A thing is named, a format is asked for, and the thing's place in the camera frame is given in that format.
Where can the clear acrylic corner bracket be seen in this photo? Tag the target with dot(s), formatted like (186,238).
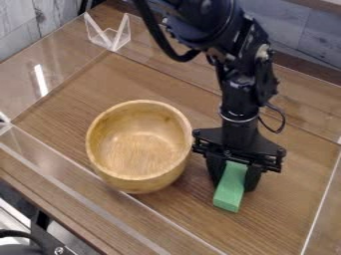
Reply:
(108,38)

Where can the green foam stick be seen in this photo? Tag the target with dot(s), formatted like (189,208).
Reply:
(229,192)

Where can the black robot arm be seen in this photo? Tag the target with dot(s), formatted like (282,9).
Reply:
(214,28)

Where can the clear acrylic barrier wall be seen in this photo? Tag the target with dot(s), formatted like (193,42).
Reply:
(63,81)

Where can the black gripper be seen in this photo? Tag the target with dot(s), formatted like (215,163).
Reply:
(238,142)

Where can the wooden bowl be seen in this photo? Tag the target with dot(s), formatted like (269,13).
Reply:
(138,145)

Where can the black table leg bracket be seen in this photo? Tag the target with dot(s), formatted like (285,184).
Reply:
(40,222)

